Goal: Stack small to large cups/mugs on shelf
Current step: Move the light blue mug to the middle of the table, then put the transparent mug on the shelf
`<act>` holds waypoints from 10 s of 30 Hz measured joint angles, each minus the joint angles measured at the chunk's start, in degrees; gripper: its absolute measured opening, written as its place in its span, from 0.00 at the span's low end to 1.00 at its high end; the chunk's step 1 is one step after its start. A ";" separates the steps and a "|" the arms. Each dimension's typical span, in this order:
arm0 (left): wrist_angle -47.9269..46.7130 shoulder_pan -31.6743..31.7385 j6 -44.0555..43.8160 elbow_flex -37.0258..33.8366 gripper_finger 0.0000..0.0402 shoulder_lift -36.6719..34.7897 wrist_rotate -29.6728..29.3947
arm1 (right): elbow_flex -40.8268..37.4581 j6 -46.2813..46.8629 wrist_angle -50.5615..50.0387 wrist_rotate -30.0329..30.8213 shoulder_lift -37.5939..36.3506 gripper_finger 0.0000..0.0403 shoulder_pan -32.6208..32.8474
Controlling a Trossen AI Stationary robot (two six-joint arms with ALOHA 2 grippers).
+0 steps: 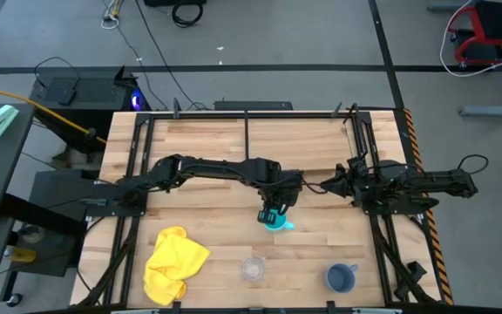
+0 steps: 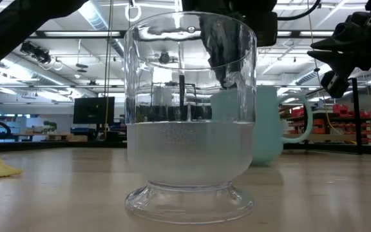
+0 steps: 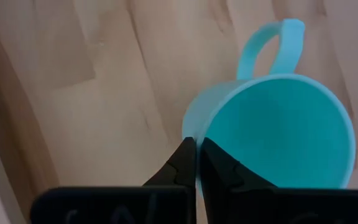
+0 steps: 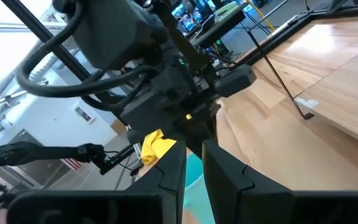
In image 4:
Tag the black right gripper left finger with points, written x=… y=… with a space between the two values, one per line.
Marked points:
x=166 y=177

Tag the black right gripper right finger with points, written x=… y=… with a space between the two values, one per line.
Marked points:
x=228 y=186

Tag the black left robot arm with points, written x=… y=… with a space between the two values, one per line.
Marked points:
x=113 y=34

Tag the black background robot arm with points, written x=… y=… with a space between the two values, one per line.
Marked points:
x=26 y=154

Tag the teal plastic mug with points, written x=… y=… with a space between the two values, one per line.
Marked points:
x=194 y=186

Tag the yellow cloth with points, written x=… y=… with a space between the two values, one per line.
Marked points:
x=154 y=147

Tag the dark background desk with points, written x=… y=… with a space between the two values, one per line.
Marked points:
x=219 y=25

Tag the white tape piece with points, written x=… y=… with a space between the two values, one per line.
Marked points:
x=307 y=103

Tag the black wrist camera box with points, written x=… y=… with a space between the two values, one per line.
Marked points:
x=236 y=79

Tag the white wall label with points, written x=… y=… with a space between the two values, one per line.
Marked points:
x=83 y=114

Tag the black diagonal frame post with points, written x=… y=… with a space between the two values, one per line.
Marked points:
x=51 y=40

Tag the black table edge frame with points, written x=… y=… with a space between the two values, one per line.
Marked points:
x=278 y=34

